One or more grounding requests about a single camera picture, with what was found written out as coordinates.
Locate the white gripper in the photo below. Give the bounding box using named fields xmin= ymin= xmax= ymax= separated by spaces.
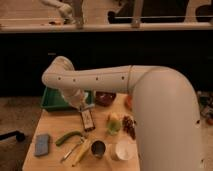
xmin=62 ymin=89 xmax=86 ymax=108

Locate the grey towel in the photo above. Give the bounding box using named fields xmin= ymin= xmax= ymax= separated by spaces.
xmin=80 ymin=91 xmax=95 ymax=111

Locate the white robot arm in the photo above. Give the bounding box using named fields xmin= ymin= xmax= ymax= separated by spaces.
xmin=42 ymin=56 xmax=205 ymax=171

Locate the steel metal cup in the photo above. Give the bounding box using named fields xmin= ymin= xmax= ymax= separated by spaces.
xmin=91 ymin=140 xmax=106 ymax=158

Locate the green plastic tray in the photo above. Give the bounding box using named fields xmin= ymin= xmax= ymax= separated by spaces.
xmin=40 ymin=86 xmax=95 ymax=112

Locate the brown snack package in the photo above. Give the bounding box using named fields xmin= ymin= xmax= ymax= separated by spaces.
xmin=81 ymin=110 xmax=95 ymax=132

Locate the dark red bowl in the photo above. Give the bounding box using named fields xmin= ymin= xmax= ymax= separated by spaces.
xmin=95 ymin=92 xmax=116 ymax=107

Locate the green chili pepper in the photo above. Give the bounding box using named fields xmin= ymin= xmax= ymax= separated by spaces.
xmin=55 ymin=131 xmax=82 ymax=146

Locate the green yellow toy fruit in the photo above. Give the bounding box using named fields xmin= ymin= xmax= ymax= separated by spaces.
xmin=107 ymin=113 xmax=121 ymax=135

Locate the yellow banana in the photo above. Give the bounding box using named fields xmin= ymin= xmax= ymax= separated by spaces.
xmin=72 ymin=139 xmax=91 ymax=167

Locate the orange bowl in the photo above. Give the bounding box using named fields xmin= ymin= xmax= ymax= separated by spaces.
xmin=124 ymin=95 xmax=132 ymax=111

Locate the blue sponge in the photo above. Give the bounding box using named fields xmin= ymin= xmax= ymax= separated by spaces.
xmin=34 ymin=134 xmax=50 ymax=157

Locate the brown grape bunch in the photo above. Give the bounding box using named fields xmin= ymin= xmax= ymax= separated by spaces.
xmin=122 ymin=116 xmax=136 ymax=140

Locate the black chair wheel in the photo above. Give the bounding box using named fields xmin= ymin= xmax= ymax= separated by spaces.
xmin=0 ymin=131 xmax=25 ymax=142

